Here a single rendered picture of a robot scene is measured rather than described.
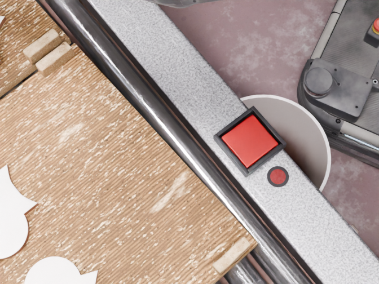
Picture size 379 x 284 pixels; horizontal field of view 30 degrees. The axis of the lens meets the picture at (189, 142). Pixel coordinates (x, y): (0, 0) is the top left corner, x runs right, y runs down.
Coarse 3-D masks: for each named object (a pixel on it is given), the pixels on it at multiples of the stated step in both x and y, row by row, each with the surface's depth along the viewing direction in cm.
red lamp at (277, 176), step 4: (272, 172) 102; (276, 172) 102; (280, 172) 102; (272, 176) 102; (276, 176) 102; (280, 176) 102; (284, 176) 102; (272, 180) 102; (276, 180) 102; (280, 180) 102; (284, 180) 102
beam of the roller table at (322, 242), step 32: (96, 0) 112; (128, 0) 112; (128, 32) 110; (160, 32) 110; (160, 64) 108; (192, 64) 108; (192, 96) 106; (224, 96) 106; (192, 128) 106; (224, 160) 103; (288, 160) 103; (256, 192) 102; (288, 192) 101; (320, 192) 101; (288, 224) 100; (320, 224) 100; (320, 256) 98; (352, 256) 98
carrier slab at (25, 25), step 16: (0, 0) 110; (16, 0) 110; (32, 0) 110; (16, 16) 109; (32, 16) 109; (48, 16) 109; (0, 32) 108; (16, 32) 108; (32, 32) 108; (0, 48) 108; (16, 48) 107; (0, 64) 107; (16, 64) 107; (0, 80) 106; (16, 80) 106; (0, 96) 106
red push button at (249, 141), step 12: (252, 120) 104; (228, 132) 103; (240, 132) 103; (252, 132) 103; (264, 132) 103; (228, 144) 102; (240, 144) 102; (252, 144) 102; (264, 144) 102; (276, 144) 102; (240, 156) 102; (252, 156) 102
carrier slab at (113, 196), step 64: (64, 64) 106; (0, 128) 103; (64, 128) 103; (128, 128) 103; (64, 192) 100; (128, 192) 100; (192, 192) 100; (64, 256) 97; (128, 256) 97; (192, 256) 97
